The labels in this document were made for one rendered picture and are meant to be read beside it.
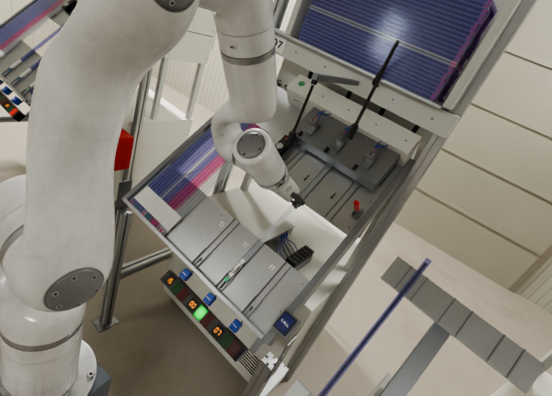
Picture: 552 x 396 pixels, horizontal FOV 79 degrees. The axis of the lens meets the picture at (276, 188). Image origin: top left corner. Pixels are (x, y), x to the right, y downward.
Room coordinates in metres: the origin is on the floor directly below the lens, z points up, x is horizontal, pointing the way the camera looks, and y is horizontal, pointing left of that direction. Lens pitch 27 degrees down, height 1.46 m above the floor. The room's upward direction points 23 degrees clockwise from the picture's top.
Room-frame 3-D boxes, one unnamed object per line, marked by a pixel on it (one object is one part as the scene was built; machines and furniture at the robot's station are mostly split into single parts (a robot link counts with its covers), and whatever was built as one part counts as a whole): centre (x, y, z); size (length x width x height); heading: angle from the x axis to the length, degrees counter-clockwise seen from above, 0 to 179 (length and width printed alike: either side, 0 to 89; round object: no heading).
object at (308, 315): (1.33, -0.12, 0.31); 0.70 x 0.65 x 0.62; 63
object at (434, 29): (1.20, -0.12, 1.52); 0.51 x 0.13 x 0.27; 63
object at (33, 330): (0.36, 0.30, 1.00); 0.19 x 0.12 x 0.24; 57
